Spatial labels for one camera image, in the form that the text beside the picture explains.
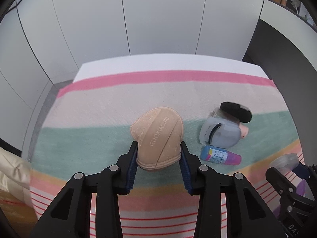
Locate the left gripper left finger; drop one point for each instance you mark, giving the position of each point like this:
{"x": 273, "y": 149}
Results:
{"x": 115, "y": 180}

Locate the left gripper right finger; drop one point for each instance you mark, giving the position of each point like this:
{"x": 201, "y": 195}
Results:
{"x": 201, "y": 180}

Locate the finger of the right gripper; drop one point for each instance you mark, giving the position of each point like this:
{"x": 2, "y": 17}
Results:
{"x": 307, "y": 172}
{"x": 281, "y": 184}

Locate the blue purple bottle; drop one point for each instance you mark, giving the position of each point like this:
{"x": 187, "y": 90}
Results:
{"x": 220, "y": 156}

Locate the peach makeup sponge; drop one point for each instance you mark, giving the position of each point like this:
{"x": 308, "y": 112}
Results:
{"x": 158, "y": 133}

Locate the striped colourful cloth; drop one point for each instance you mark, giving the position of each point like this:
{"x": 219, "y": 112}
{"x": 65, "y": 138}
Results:
{"x": 94, "y": 121}

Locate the brown cardboard box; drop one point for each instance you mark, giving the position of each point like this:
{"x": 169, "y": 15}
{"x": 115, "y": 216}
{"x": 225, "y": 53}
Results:
{"x": 21, "y": 217}

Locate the cream padded chair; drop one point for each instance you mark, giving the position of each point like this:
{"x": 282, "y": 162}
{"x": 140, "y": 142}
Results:
{"x": 15, "y": 176}

